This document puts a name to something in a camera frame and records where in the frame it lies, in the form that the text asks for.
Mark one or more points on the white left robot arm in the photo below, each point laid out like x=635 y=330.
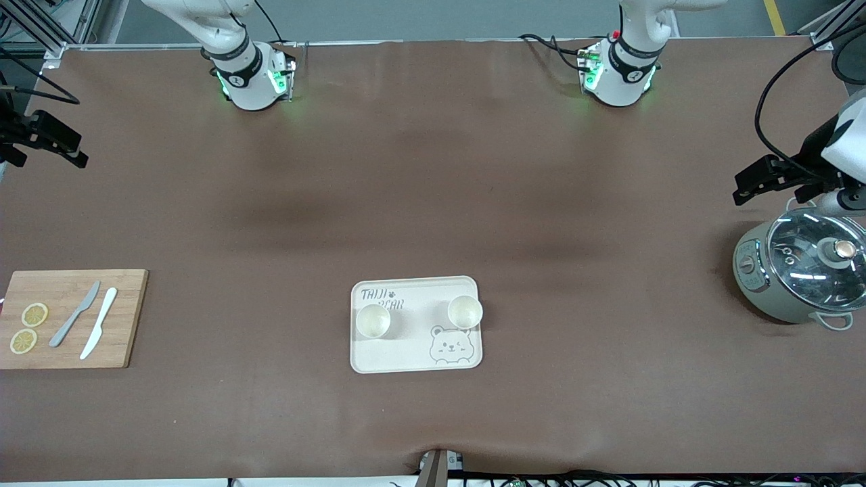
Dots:
x=622 y=81

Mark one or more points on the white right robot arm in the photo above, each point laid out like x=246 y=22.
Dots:
x=243 y=81

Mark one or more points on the cream bear print tray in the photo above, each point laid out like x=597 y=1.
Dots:
x=413 y=352

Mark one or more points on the grey plastic knife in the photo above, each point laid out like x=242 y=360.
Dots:
x=74 y=314

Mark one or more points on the white plastic knife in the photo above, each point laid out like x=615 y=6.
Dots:
x=101 y=318

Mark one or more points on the bamboo cutting board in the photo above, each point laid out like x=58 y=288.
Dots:
x=132 y=318

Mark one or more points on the white plastic cup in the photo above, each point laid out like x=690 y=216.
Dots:
x=373 y=321
x=465 y=312

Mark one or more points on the green-grey electric cooking pot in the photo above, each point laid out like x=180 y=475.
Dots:
x=754 y=284

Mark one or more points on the grey table edge mount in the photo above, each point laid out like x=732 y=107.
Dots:
x=436 y=468

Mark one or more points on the yellow lemon slice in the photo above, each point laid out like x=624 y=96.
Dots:
x=24 y=341
x=34 y=314

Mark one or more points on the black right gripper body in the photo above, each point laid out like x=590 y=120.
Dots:
x=15 y=128

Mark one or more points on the aluminium frame profile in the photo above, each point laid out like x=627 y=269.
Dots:
x=61 y=40
x=829 y=20

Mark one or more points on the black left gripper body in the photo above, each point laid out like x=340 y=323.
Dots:
x=814 y=151

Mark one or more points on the glass pot lid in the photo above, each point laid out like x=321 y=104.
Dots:
x=805 y=260

